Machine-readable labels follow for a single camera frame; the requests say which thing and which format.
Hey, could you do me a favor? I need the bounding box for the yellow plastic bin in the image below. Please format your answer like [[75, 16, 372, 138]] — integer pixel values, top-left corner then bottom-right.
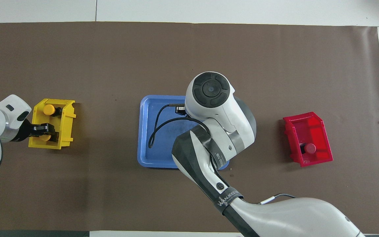
[[28, 99, 77, 150]]

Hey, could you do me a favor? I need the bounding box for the brown paper table mat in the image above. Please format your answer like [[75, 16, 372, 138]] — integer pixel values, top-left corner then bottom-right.
[[0, 22, 379, 232]]

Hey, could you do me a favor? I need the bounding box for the blue plastic tray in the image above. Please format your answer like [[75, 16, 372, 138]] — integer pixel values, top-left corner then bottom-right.
[[137, 95, 230, 170]]

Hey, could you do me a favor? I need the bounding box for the red push button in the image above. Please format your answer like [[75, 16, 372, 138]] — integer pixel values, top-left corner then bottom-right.
[[300, 143, 317, 155]]

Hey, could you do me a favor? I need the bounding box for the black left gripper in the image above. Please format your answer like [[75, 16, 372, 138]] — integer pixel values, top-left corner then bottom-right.
[[13, 118, 60, 143]]

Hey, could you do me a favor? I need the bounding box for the red plastic bin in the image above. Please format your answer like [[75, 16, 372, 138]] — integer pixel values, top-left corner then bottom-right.
[[282, 112, 334, 167]]

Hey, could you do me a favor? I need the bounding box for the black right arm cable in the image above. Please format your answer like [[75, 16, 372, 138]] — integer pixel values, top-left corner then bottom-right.
[[148, 104, 296, 205]]

